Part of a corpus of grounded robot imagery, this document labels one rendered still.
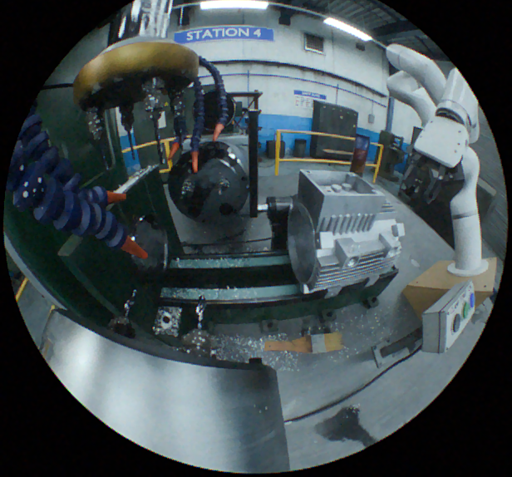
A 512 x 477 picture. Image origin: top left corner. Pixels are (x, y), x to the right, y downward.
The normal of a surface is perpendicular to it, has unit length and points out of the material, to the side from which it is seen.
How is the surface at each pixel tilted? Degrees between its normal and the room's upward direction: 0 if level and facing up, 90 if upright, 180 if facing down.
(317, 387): 0
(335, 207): 90
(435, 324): 90
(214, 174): 90
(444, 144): 63
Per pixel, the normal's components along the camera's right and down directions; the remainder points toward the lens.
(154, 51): 0.74, 0.39
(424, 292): -0.99, 0.10
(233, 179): 0.08, 0.58
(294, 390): 0.00, -0.82
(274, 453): 0.88, -0.43
